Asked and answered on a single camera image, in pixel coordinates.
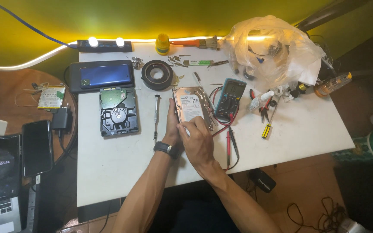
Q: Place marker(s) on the silver tweezers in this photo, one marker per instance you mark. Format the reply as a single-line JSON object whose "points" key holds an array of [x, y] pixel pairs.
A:
{"points": [[218, 63]]}

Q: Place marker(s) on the black hard disk drive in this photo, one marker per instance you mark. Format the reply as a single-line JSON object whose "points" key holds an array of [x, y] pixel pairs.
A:
{"points": [[118, 111]]}

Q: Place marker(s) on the clear plastic bag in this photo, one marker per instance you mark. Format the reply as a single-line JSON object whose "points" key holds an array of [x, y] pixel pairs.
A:
{"points": [[270, 51]]}

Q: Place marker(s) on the group of screwdriver bits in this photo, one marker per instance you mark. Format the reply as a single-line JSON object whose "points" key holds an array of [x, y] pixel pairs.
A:
{"points": [[177, 60]]}

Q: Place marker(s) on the black multimeter probe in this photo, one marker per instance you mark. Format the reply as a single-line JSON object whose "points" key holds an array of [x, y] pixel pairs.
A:
{"points": [[234, 142]]}

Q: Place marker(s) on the yellow black screwdriver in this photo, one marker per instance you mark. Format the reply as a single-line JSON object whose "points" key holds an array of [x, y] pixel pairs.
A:
{"points": [[268, 124]]}

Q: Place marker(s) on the black wristwatch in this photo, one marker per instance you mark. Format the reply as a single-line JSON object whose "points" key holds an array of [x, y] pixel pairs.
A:
{"points": [[167, 149]]}

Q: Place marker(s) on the yellow screwdriver bit holder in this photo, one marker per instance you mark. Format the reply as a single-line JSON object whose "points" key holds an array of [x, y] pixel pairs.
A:
{"points": [[162, 43]]}

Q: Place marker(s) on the person's right hand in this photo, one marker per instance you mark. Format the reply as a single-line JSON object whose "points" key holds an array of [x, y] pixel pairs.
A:
{"points": [[199, 142]]}

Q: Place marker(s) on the red multimeter probe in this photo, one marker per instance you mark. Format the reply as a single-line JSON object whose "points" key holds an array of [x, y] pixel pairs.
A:
{"points": [[228, 145]]}

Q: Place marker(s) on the small spray bottle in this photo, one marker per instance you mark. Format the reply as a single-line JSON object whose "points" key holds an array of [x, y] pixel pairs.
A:
{"points": [[259, 101]]}

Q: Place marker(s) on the white led light strip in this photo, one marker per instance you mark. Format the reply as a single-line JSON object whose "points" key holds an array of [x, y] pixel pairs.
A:
{"points": [[27, 60]]}

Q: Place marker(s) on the round wooden table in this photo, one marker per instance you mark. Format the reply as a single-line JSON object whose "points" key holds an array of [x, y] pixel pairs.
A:
{"points": [[27, 97]]}

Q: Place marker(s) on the green white tweezers pack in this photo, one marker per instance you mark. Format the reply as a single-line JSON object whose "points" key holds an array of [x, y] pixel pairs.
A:
{"points": [[199, 62]]}

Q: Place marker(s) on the person's left hand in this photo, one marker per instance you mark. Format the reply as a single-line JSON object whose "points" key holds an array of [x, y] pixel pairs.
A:
{"points": [[172, 124]]}

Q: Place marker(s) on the silver hard disk drive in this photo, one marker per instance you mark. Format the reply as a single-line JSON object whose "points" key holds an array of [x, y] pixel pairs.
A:
{"points": [[193, 106]]}

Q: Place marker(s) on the black usb hub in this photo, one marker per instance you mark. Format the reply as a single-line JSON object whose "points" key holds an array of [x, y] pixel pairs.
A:
{"points": [[104, 46]]}

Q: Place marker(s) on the silver precision screwdriver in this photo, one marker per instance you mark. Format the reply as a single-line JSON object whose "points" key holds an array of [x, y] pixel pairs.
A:
{"points": [[156, 116]]}

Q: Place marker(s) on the black tape roll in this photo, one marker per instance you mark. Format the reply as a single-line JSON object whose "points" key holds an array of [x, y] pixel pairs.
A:
{"points": [[157, 75]]}

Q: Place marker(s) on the black smartphone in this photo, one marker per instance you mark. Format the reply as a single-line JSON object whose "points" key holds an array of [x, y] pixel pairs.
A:
{"points": [[37, 148]]}

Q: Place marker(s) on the blue smartphone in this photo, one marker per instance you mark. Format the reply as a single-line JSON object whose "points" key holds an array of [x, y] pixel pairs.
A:
{"points": [[106, 76]]}

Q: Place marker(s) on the phone battery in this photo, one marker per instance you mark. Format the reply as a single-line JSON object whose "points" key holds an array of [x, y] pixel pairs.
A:
{"points": [[51, 97]]}

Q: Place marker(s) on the blue digital multimeter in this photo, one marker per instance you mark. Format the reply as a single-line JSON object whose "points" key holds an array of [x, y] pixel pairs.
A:
{"points": [[230, 98]]}

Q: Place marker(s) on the black power adapter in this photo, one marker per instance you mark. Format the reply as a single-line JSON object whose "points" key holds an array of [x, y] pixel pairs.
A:
{"points": [[262, 180]]}

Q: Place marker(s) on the small metal bracket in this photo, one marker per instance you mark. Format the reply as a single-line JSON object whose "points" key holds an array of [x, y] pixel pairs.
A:
{"points": [[137, 62]]}

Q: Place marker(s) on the black charger adapter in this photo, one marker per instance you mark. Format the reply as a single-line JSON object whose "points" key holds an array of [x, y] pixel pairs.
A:
{"points": [[62, 119]]}

